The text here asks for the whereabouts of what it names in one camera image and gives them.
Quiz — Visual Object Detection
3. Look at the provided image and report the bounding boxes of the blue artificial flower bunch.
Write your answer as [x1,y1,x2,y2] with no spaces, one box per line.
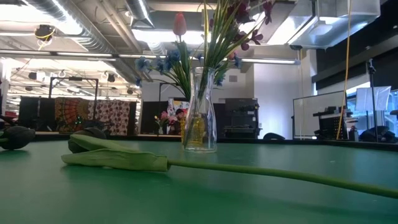
[195,51,244,88]
[134,48,195,102]

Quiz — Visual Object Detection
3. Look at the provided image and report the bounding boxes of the magenta artificial flower bunch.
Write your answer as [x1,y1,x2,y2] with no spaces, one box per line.
[198,0,252,72]
[214,0,275,63]

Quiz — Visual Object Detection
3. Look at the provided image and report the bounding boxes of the clear glass vase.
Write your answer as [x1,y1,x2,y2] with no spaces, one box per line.
[182,66,218,154]

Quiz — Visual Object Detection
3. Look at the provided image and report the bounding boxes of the yellow glass vase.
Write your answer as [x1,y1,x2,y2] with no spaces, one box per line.
[180,115,206,147]

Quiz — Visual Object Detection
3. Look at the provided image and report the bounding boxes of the background pink flowers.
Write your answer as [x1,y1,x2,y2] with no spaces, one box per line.
[154,110,178,135]

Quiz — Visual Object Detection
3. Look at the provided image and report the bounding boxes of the person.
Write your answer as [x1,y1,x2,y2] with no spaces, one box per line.
[174,108,188,135]

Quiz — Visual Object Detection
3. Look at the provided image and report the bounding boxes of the black cabinet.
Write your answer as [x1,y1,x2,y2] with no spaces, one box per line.
[223,97,261,139]

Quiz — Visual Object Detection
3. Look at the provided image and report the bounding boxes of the floral patterned tapestry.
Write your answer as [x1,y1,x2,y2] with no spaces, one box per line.
[88,99,131,136]

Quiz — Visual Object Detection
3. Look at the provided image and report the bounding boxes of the green table mat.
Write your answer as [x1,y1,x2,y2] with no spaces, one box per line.
[0,139,398,224]

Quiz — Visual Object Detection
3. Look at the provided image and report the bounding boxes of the orange mandala tapestry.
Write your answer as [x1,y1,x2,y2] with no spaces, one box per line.
[54,97,91,133]

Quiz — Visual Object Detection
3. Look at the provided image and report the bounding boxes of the black equipment rack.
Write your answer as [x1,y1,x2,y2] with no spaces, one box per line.
[312,105,351,141]

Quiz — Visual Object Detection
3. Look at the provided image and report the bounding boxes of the black partition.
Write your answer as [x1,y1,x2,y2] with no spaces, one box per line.
[17,96,57,131]

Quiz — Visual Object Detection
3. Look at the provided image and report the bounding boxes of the black ceiling-hung device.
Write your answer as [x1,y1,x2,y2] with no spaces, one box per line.
[33,24,57,43]

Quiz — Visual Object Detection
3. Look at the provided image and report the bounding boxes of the black tripod stand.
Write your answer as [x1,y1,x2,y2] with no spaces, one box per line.
[366,58,379,143]

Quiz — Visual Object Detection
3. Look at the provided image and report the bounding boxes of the white sheet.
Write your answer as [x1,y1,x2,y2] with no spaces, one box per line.
[354,85,392,112]

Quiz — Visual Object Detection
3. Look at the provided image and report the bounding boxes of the black bag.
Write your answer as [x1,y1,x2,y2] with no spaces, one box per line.
[358,125,398,144]

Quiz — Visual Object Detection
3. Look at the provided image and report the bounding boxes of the black gantry frame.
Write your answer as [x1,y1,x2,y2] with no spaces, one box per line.
[48,77,100,104]

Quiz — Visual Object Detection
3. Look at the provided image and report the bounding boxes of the yellow hanging cable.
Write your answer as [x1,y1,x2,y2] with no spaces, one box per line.
[336,0,353,141]

